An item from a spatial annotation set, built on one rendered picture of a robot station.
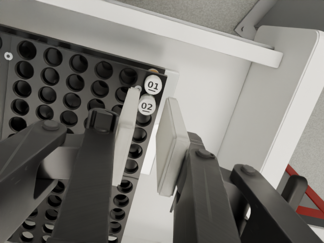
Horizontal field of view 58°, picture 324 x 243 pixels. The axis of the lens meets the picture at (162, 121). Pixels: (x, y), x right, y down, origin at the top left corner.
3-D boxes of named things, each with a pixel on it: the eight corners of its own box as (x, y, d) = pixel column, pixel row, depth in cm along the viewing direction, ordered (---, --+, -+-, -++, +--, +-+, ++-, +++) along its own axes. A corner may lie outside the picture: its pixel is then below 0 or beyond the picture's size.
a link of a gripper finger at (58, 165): (101, 192, 11) (21, 176, 11) (115, 140, 16) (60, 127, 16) (108, 158, 11) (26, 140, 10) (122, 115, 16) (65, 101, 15)
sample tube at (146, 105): (154, 100, 25) (153, 117, 21) (139, 96, 25) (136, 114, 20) (156, 86, 24) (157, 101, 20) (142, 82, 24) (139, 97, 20)
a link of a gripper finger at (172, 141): (174, 137, 12) (191, 141, 12) (166, 95, 19) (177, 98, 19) (156, 195, 13) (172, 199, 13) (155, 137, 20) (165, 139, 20)
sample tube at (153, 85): (157, 83, 25) (158, 97, 21) (143, 78, 25) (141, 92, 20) (162, 69, 24) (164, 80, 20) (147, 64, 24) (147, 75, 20)
